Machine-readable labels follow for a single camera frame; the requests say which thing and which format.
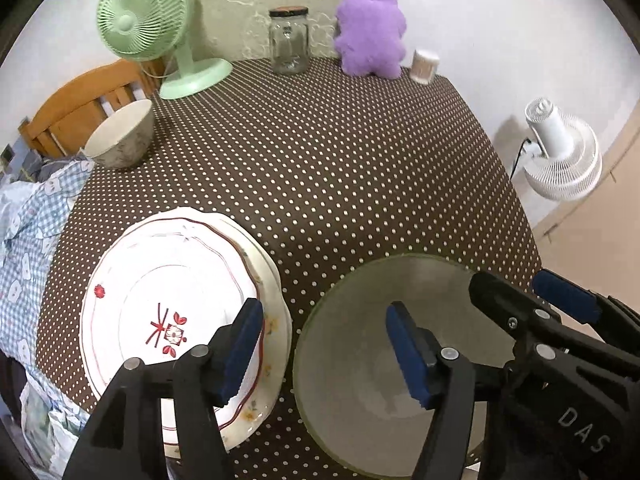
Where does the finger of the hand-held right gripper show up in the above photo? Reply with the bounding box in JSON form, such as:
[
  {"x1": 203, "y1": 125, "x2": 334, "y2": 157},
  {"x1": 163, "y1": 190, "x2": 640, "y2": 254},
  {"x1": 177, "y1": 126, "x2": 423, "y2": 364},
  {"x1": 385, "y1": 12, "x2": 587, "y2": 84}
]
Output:
[
  {"x1": 531, "y1": 268, "x2": 640, "y2": 348},
  {"x1": 468, "y1": 271, "x2": 568, "y2": 356}
]

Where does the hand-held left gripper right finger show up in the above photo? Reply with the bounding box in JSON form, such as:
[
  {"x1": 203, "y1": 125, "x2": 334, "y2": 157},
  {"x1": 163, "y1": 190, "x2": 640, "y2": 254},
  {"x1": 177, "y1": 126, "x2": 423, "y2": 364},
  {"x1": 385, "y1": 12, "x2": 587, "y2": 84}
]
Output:
[{"x1": 385, "y1": 301, "x2": 507, "y2": 480}]

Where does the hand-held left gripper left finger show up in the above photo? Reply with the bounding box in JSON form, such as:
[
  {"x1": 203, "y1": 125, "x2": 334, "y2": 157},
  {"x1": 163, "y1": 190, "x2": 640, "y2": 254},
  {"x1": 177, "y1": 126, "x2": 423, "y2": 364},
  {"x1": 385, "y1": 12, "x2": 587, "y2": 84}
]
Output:
[{"x1": 62, "y1": 298, "x2": 265, "y2": 480}]

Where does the grey floral bowl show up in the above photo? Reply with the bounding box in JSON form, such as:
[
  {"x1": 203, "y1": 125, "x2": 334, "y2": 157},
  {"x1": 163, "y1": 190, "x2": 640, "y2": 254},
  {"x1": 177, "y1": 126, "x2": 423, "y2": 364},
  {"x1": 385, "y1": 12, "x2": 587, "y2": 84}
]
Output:
[
  {"x1": 82, "y1": 99, "x2": 155, "y2": 170},
  {"x1": 292, "y1": 253, "x2": 546, "y2": 478}
]

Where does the red patterned white plate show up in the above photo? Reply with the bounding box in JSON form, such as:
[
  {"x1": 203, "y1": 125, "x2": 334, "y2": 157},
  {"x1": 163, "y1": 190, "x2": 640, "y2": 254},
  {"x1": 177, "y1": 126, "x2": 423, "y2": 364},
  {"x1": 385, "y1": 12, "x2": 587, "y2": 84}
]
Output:
[{"x1": 80, "y1": 217, "x2": 264, "y2": 448}]

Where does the white fan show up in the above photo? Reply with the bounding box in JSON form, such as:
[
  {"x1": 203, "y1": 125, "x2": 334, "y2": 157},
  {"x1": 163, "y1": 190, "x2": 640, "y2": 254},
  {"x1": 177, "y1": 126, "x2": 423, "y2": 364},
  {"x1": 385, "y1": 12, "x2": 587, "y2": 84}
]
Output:
[{"x1": 510, "y1": 98, "x2": 602, "y2": 203}]

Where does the brown polka dot tablecloth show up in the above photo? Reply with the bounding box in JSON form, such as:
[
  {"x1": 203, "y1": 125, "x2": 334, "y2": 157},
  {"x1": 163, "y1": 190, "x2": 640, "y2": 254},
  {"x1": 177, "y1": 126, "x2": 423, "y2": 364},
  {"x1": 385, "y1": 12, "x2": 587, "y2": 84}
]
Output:
[{"x1": 37, "y1": 57, "x2": 543, "y2": 480}]

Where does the blue checked printed blanket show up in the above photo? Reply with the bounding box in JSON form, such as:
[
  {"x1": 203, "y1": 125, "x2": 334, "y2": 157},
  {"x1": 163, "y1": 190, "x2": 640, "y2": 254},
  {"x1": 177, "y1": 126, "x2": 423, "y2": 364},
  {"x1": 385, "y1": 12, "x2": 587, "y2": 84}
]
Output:
[{"x1": 0, "y1": 157, "x2": 96, "y2": 480}]

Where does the cotton swab container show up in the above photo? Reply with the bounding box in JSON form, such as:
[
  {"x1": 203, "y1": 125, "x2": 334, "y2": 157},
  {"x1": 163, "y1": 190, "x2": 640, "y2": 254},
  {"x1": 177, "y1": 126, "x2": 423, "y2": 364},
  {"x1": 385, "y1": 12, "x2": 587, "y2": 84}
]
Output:
[{"x1": 409, "y1": 49, "x2": 441, "y2": 85}]

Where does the wooden chair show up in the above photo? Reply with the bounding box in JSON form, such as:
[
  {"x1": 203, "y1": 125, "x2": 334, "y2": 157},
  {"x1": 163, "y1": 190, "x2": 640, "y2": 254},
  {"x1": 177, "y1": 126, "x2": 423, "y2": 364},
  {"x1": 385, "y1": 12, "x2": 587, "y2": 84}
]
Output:
[{"x1": 19, "y1": 58, "x2": 168, "y2": 161}]

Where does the purple plush toy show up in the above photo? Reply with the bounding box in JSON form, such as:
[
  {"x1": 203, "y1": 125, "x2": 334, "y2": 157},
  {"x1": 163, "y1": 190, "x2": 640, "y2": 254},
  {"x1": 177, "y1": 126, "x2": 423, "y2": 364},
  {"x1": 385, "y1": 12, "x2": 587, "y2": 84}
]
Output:
[{"x1": 333, "y1": 0, "x2": 407, "y2": 79}]

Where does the glass jar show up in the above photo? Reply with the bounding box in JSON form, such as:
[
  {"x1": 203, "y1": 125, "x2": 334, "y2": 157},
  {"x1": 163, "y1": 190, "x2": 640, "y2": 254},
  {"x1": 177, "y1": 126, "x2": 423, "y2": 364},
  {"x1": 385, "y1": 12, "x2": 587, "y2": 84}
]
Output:
[{"x1": 268, "y1": 6, "x2": 311, "y2": 76}]

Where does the green desk fan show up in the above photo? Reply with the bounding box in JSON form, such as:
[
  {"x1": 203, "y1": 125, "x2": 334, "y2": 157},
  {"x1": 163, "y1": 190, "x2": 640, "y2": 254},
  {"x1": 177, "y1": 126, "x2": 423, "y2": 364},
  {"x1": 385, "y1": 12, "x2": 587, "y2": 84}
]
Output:
[{"x1": 96, "y1": 0, "x2": 233, "y2": 100}]

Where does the green printed wall cloth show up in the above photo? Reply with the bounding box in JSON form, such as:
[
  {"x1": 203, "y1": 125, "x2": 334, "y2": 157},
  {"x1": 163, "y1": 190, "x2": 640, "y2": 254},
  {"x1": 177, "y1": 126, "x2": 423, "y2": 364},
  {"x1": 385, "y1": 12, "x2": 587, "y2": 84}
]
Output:
[{"x1": 185, "y1": 0, "x2": 398, "y2": 61}]

